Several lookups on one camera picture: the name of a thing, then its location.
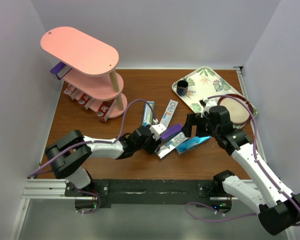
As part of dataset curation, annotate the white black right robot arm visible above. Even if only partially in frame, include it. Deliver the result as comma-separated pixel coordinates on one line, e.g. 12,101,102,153
182,106,300,236

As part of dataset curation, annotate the floral leaf print tray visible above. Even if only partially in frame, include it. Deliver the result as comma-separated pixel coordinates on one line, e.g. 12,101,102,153
180,66,243,113

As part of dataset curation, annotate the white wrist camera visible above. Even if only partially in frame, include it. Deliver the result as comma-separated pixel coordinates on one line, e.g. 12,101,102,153
149,122,167,141
199,98,217,118

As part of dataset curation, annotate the red rimmed beige plate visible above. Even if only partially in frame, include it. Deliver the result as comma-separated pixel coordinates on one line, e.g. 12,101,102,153
217,93,254,126

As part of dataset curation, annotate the pink three tier shelf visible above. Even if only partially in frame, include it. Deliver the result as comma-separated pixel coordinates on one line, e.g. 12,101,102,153
40,26,128,119

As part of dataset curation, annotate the blue green toothpaste box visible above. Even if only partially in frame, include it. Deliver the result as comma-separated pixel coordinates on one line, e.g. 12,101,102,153
142,101,155,126

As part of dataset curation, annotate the red 3D toothpaste box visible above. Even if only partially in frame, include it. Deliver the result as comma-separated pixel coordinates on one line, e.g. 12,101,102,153
96,99,117,122

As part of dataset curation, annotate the silver R&O sensitive toothpaste box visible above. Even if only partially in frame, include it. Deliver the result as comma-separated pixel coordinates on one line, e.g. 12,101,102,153
160,99,178,128

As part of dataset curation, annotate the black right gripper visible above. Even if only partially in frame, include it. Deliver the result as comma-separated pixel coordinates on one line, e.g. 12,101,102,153
181,112,220,138

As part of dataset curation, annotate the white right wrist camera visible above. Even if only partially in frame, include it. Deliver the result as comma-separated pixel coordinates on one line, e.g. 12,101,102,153
199,98,217,118

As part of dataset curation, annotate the dark blue mug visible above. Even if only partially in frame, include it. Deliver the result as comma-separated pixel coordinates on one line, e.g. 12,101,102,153
176,80,189,97

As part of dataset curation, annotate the black front base bar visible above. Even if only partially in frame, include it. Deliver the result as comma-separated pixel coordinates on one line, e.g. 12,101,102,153
64,178,233,210

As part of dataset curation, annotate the shiny blue toothpaste box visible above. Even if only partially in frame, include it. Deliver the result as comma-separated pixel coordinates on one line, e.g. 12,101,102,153
176,136,211,156

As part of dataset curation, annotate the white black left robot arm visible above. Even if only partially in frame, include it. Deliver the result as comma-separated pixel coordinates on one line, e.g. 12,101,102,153
45,123,167,196

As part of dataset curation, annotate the purple toothpaste box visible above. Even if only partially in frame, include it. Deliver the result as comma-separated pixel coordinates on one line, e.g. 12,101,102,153
50,61,72,80
160,123,183,142

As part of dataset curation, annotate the aluminium frame rail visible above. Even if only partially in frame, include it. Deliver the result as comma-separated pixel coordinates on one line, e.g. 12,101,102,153
233,66,250,101

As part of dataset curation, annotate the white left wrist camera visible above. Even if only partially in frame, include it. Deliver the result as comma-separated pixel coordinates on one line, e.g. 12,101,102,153
149,122,167,141

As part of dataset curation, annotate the red toothpaste box behind shelf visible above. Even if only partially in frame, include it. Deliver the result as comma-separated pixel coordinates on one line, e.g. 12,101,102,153
63,84,81,100

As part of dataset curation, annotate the silver R&O lower toothpaste box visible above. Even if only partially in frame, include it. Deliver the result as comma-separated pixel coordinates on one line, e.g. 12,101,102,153
155,132,188,159

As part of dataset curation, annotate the red silver toothpaste box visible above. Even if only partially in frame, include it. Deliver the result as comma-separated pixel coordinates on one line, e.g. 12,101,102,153
78,93,95,110

